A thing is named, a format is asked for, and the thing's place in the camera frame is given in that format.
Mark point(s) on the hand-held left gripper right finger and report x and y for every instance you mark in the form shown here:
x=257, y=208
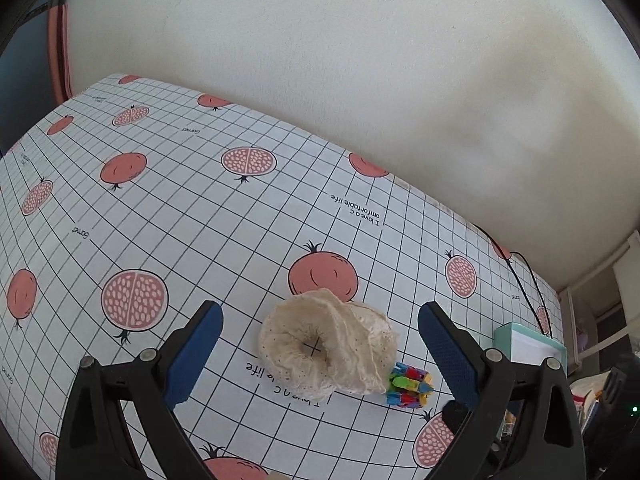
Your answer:
x=445, y=352

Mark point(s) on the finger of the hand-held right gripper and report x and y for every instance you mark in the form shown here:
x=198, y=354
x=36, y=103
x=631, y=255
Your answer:
x=456, y=417

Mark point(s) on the pink panel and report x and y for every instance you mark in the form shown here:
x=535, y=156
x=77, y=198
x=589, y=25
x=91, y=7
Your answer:
x=59, y=55

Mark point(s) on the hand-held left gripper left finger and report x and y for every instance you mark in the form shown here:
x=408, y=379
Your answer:
x=197, y=355

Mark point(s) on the pomegranate print grid tablecloth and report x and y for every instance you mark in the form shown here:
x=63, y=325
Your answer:
x=200, y=240

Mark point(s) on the white door frame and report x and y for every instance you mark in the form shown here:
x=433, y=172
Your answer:
x=622, y=285

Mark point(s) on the cream lace scrunchie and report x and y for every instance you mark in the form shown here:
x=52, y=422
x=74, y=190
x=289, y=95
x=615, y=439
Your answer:
x=345, y=355

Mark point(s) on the teal and white box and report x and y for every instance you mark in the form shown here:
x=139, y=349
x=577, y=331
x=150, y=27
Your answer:
x=530, y=342

